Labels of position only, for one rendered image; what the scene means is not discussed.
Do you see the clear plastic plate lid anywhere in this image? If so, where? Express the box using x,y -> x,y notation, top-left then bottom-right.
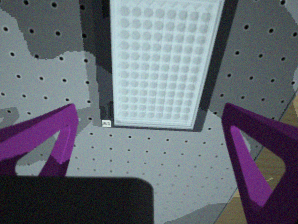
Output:
110,0 -> 225,129

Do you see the grey perforated base plate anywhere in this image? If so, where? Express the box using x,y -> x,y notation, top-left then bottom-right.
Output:
0,0 -> 298,224

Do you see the black flat rectangular block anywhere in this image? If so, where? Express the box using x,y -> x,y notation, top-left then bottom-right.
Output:
92,0 -> 239,132

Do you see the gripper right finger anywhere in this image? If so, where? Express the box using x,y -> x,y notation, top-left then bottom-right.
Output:
221,103 -> 298,224

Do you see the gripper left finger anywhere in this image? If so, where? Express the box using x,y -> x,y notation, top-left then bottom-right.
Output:
0,104 -> 79,176

